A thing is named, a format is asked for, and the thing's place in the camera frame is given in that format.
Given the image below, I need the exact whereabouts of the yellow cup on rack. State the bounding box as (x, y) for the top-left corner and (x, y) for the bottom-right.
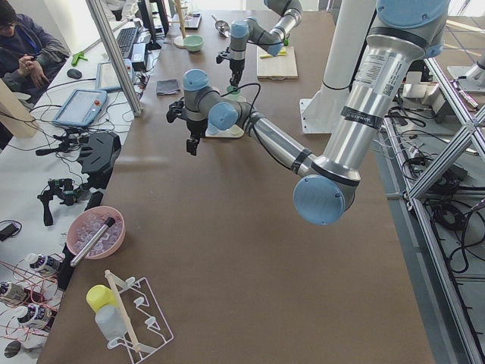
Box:
(86, 284), (117, 312)

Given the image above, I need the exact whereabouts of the clear cup on rack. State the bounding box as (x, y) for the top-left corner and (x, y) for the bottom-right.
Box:
(95, 304), (127, 341)

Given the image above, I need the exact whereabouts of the black computer mouse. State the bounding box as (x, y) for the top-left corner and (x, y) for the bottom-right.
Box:
(67, 68), (83, 80)

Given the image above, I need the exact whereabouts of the wooden cutting board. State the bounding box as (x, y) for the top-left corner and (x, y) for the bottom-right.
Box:
(256, 46), (298, 80)

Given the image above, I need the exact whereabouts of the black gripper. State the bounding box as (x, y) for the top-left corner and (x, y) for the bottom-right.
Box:
(216, 46), (246, 87)
(166, 97), (208, 156)

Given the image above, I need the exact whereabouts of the wooden stand with base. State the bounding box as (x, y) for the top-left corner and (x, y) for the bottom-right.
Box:
(172, 0), (187, 49)

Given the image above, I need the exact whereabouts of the white wire drying rack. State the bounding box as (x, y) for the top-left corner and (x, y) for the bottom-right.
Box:
(105, 270), (174, 363)

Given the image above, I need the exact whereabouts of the aluminium frame post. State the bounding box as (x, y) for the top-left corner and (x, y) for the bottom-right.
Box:
(86, 0), (142, 117)

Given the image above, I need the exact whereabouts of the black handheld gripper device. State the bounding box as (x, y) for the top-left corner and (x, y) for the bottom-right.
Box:
(37, 178), (89, 227)

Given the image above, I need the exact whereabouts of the cream rabbit tray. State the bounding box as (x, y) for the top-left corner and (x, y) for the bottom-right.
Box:
(204, 95), (246, 140)

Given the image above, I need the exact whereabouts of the black keyboard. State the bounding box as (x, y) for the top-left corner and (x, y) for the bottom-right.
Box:
(116, 27), (138, 59)

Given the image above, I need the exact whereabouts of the metal ice scoop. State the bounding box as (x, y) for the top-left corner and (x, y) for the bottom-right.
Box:
(70, 217), (115, 268)

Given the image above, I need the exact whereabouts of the seated person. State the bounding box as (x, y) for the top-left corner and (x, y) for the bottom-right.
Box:
(1, 1), (70, 104)

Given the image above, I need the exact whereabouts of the blue teach pendant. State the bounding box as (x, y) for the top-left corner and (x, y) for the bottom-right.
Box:
(52, 89), (108, 127)

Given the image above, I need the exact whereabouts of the pink bowl with ice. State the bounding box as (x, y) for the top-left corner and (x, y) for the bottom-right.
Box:
(67, 206), (126, 259)

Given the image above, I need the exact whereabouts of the green bowl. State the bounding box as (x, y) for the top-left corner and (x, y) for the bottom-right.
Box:
(183, 35), (204, 52)

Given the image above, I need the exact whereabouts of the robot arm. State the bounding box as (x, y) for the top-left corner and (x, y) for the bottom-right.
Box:
(216, 0), (302, 88)
(167, 1), (449, 225)

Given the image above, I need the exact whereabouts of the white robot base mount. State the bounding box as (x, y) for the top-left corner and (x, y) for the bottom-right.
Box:
(300, 1), (376, 134)

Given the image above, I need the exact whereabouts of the grey folded cloth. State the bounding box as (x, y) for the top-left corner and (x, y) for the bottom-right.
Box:
(156, 79), (180, 96)

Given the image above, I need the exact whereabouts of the green cup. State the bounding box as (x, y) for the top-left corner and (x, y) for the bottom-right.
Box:
(224, 85), (241, 101)

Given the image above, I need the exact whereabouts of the metal ladle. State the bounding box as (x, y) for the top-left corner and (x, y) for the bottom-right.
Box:
(211, 14), (230, 38)

